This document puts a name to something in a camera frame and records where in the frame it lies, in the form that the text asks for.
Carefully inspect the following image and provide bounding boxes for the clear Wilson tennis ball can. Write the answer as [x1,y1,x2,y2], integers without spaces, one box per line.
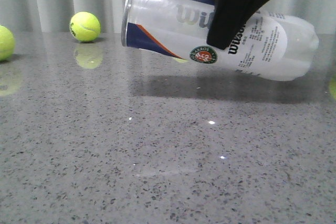
[121,0,319,81]

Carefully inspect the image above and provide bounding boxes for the yellow tennis ball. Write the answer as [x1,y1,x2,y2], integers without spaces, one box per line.
[0,25,15,61]
[69,12,101,42]

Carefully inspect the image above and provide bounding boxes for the far left yellow tennis ball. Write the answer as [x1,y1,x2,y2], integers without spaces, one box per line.
[0,25,15,61]

